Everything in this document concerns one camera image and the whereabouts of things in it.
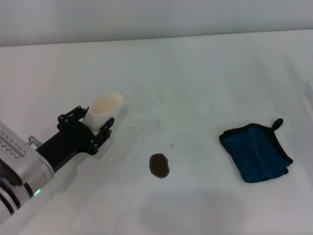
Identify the blue rag with black trim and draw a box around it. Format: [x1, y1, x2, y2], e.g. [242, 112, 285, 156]
[219, 118, 294, 184]

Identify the white paper cup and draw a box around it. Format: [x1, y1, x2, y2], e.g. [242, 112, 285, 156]
[83, 91, 124, 134]

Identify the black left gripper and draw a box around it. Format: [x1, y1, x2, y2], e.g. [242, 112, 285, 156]
[36, 105, 115, 172]

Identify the silver left arm cable connector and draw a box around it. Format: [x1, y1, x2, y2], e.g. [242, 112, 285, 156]
[27, 135, 42, 148]

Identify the black water stain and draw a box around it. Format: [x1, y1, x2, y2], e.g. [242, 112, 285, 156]
[149, 153, 171, 179]

